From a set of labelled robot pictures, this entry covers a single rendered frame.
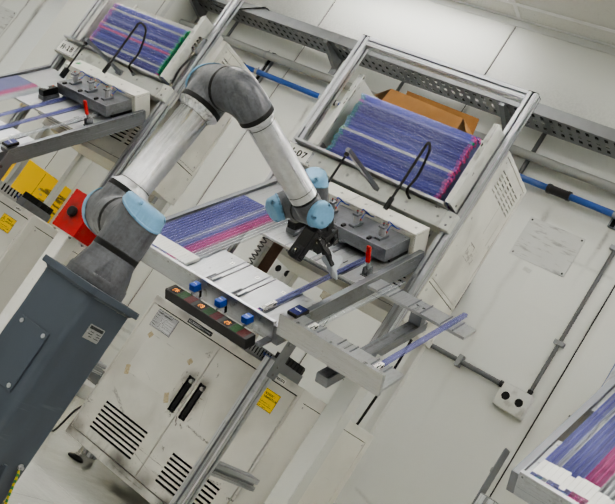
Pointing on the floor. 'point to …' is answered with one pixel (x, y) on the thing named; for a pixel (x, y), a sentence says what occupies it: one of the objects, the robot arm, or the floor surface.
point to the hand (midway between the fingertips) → (316, 271)
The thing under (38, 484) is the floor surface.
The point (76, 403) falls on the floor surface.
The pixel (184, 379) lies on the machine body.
